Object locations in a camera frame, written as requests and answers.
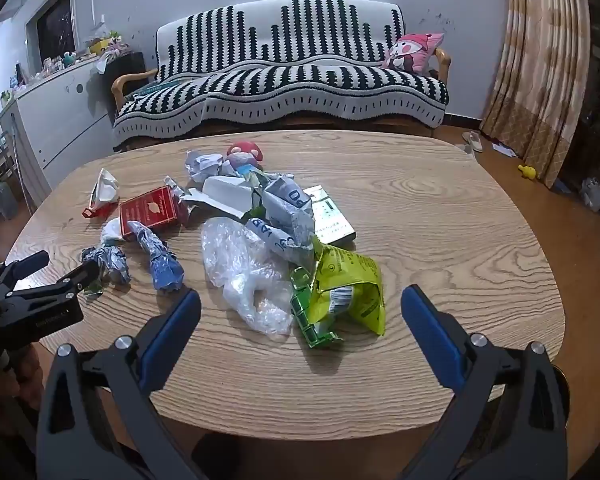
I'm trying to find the crumpled grey paper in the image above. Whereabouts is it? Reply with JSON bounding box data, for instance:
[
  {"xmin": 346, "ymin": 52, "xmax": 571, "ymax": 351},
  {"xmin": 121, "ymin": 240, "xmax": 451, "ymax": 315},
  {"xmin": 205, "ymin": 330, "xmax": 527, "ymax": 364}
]
[{"xmin": 184, "ymin": 150, "xmax": 226, "ymax": 183}]

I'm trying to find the beige patterned curtain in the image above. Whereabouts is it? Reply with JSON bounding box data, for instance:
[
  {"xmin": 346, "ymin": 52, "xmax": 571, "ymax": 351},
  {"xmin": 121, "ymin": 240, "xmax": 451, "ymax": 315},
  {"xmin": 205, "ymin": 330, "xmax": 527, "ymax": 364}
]
[{"xmin": 480, "ymin": 0, "xmax": 592, "ymax": 188}]

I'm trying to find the dark framed wall panel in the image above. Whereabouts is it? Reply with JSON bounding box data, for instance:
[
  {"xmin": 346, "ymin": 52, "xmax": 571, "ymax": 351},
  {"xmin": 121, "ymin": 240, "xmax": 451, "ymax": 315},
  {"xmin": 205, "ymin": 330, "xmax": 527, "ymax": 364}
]
[{"xmin": 26, "ymin": 0, "xmax": 77, "ymax": 61}]

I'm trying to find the white green cigarette box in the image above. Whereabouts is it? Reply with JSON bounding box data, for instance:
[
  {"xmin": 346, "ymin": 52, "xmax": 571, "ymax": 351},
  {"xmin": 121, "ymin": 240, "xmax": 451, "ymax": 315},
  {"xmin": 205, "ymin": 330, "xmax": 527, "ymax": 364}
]
[{"xmin": 302, "ymin": 185, "xmax": 358, "ymax": 246}]

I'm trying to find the wooden table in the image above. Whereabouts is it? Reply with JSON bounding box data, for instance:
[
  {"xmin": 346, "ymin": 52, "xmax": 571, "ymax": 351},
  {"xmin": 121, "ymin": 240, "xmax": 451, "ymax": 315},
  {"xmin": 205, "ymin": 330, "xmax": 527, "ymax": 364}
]
[{"xmin": 2, "ymin": 130, "xmax": 567, "ymax": 433}]

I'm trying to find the yellow snack bag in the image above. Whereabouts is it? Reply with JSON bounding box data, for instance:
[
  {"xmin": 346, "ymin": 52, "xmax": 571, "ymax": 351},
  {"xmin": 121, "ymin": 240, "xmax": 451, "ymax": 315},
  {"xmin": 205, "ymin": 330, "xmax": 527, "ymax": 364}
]
[{"xmin": 307, "ymin": 240, "xmax": 386, "ymax": 336}]

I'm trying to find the black white striped blanket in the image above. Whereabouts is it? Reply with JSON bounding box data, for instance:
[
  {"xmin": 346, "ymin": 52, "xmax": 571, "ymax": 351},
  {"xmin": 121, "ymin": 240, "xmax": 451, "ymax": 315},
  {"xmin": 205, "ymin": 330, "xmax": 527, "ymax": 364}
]
[{"xmin": 112, "ymin": 0, "xmax": 449, "ymax": 142}]

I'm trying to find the pink printed cushion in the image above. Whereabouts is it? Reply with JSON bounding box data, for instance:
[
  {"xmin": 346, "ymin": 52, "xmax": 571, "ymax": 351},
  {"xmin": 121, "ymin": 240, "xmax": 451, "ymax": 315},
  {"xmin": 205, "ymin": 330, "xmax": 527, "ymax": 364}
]
[{"xmin": 381, "ymin": 32, "xmax": 445, "ymax": 76}]

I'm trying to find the wooden frame sofa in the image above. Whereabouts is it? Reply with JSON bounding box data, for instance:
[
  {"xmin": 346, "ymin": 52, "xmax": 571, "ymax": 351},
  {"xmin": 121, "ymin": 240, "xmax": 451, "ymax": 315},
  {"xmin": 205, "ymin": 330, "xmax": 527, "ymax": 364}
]
[{"xmin": 111, "ymin": 0, "xmax": 452, "ymax": 153}]

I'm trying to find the crumpled red white packet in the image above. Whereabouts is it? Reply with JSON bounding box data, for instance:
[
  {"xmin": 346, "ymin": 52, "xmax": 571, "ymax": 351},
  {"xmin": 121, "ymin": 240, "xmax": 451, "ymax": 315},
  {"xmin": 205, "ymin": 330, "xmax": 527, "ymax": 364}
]
[{"xmin": 82, "ymin": 167, "xmax": 120, "ymax": 218}]

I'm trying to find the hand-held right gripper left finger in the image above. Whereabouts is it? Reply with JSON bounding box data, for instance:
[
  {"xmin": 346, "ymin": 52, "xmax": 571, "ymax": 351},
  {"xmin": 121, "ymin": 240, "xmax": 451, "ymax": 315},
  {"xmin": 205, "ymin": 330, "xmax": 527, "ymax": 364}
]
[{"xmin": 36, "ymin": 287, "xmax": 216, "ymax": 480}]

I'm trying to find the white cabinet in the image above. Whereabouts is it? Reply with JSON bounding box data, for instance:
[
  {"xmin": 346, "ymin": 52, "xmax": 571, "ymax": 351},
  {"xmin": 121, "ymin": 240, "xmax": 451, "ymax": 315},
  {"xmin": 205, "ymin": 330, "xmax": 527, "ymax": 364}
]
[{"xmin": 0, "ymin": 57, "xmax": 118, "ymax": 211}]

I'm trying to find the clear plastic bag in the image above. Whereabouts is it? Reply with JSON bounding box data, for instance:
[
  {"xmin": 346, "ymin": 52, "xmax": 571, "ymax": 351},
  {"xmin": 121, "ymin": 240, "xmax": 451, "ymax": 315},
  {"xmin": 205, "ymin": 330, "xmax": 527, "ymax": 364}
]
[{"xmin": 201, "ymin": 217, "xmax": 295, "ymax": 336}]

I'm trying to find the crushed green carton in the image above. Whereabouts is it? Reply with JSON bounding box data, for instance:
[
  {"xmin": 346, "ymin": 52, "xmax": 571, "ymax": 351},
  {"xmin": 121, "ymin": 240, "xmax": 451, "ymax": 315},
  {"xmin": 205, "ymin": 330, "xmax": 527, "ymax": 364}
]
[{"xmin": 290, "ymin": 266, "xmax": 343, "ymax": 348}]

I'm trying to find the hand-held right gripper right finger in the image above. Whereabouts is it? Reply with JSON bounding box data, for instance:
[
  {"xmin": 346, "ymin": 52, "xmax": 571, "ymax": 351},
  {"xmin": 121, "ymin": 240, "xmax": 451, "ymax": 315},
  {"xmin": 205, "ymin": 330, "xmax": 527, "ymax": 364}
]
[{"xmin": 400, "ymin": 284, "xmax": 571, "ymax": 480}]

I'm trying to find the red mushroom toy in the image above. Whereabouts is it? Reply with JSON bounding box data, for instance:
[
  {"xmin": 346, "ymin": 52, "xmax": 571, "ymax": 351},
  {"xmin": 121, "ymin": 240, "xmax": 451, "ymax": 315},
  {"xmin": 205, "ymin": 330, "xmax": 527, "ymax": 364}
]
[{"xmin": 226, "ymin": 141, "xmax": 266, "ymax": 171}]

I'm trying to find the blue foil wrapper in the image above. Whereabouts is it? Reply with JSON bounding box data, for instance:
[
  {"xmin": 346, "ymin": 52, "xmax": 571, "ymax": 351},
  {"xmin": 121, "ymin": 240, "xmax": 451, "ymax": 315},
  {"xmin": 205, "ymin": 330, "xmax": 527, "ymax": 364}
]
[
  {"xmin": 81, "ymin": 242, "xmax": 132, "ymax": 286},
  {"xmin": 127, "ymin": 221, "xmax": 185, "ymax": 292}
]

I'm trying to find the crumpled silver blue bag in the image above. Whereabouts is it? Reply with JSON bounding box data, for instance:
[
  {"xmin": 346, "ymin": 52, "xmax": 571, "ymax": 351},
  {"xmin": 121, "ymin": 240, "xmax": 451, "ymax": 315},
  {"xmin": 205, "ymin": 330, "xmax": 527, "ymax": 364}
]
[{"xmin": 245, "ymin": 177, "xmax": 315, "ymax": 266}]

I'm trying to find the small crumpled white paper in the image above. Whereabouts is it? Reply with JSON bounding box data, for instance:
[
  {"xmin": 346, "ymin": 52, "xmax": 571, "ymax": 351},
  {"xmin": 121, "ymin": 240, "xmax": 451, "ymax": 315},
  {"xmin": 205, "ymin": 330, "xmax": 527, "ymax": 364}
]
[{"xmin": 100, "ymin": 217, "xmax": 128, "ymax": 243}]

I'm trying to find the red cigarette box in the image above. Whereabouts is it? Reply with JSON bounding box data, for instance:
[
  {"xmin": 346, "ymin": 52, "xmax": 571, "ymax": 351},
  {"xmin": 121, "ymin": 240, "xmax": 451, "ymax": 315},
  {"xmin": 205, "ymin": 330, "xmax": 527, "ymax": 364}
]
[{"xmin": 119, "ymin": 186, "xmax": 181, "ymax": 241}]

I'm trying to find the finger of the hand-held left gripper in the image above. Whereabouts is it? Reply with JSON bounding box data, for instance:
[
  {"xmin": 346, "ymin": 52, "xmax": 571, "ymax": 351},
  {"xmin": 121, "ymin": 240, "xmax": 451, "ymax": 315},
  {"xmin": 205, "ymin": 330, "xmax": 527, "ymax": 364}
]
[
  {"xmin": 0, "ymin": 260, "xmax": 102, "ymax": 307},
  {"xmin": 0, "ymin": 251, "xmax": 51, "ymax": 292}
]

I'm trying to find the crumpled silver foil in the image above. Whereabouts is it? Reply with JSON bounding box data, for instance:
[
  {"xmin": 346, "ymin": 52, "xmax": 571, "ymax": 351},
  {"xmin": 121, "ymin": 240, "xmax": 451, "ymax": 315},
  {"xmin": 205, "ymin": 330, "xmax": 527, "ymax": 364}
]
[{"xmin": 164, "ymin": 176, "xmax": 193, "ymax": 226}]

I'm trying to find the folded white paper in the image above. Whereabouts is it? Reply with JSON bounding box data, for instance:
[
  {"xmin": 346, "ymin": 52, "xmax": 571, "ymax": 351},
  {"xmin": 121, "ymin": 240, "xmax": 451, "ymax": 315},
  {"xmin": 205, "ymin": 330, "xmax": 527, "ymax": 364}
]
[{"xmin": 182, "ymin": 175, "xmax": 253, "ymax": 221}]

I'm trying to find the grey pink ride-on toy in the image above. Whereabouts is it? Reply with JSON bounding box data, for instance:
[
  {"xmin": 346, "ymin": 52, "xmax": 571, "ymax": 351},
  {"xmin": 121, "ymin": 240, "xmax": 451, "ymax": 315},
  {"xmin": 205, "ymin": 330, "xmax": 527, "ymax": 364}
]
[{"xmin": 580, "ymin": 157, "xmax": 600, "ymax": 213}]

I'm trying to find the pile of small toys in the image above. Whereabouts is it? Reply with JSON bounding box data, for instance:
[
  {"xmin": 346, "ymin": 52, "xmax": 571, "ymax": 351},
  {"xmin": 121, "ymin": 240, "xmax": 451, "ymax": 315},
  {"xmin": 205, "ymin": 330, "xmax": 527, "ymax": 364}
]
[{"xmin": 0, "ymin": 29, "xmax": 132, "ymax": 106}]

